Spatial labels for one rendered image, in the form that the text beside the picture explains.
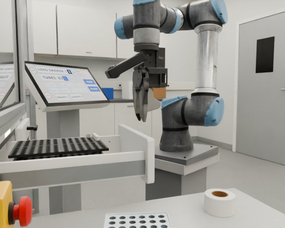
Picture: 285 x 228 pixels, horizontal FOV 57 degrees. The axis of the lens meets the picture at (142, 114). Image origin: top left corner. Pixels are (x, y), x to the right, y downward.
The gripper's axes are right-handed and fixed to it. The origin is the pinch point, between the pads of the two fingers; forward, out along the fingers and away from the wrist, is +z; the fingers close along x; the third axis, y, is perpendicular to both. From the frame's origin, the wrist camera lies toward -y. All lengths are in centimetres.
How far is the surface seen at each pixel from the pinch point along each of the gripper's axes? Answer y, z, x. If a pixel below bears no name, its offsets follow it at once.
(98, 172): -14.5, 10.9, -12.5
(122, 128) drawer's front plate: -2.6, 4.3, 8.7
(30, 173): -28.8, 9.8, -12.2
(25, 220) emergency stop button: -28.4, 9.4, -34.3
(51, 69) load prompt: -21, -19, 91
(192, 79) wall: 257, -28, 393
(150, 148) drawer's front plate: -2.4, 5.9, -14.4
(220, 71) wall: 276, -41, 331
